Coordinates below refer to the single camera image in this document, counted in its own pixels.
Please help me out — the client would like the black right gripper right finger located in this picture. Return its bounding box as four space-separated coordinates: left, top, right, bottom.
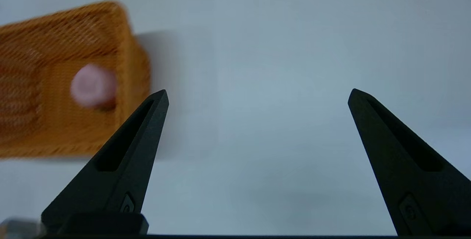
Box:
348 88 471 236

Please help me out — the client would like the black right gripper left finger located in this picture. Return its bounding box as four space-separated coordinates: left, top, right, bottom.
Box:
40 89 170 236

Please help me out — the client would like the orange wicker basket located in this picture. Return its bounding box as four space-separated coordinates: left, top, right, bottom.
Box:
0 0 151 158

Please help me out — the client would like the pink toy peach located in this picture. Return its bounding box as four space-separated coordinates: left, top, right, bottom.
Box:
70 64 118 109

